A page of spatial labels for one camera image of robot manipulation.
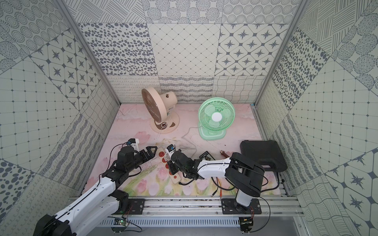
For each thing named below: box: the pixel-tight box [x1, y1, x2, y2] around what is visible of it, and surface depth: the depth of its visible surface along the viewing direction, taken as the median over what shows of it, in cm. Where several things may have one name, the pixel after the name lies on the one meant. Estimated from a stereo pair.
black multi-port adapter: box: [199, 150, 216, 161], surface depth 92 cm
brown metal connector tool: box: [220, 149, 230, 158], surface depth 95 cm
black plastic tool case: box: [239, 140, 288, 173], surface depth 92 cm
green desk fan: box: [197, 97, 236, 141], surface depth 85 cm
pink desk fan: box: [141, 86, 180, 134], surface depth 93 cm
